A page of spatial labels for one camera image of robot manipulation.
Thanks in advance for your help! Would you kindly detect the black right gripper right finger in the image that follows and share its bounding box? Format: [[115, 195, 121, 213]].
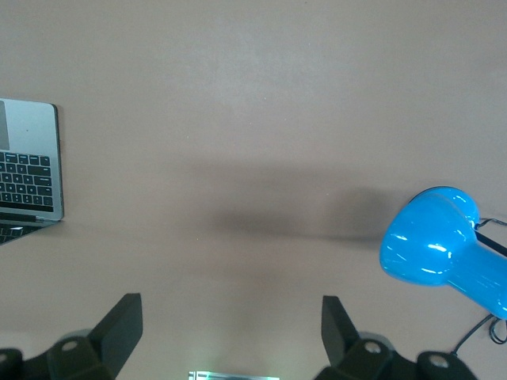
[[316, 295, 482, 380]]

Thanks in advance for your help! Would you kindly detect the blue desk lamp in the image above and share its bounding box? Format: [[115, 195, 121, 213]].
[[379, 185, 507, 320]]

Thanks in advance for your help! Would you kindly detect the silver grey laptop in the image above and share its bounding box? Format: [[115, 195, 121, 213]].
[[0, 97, 65, 247]]

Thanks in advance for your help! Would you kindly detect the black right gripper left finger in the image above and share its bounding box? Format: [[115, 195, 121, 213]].
[[0, 292, 143, 380]]

